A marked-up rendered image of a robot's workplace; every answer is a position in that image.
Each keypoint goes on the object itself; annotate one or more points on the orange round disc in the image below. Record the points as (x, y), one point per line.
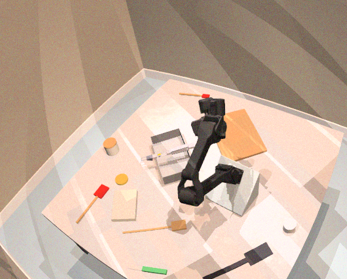
(121, 179)

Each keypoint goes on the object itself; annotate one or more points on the white short cylinder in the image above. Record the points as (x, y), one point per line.
(289, 225)

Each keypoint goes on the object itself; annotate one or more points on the grey cylinder with orange lid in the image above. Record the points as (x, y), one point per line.
(111, 146)

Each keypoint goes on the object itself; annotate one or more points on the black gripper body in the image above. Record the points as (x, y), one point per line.
(204, 105)

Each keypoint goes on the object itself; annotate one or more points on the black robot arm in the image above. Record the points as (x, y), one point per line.
(209, 129)

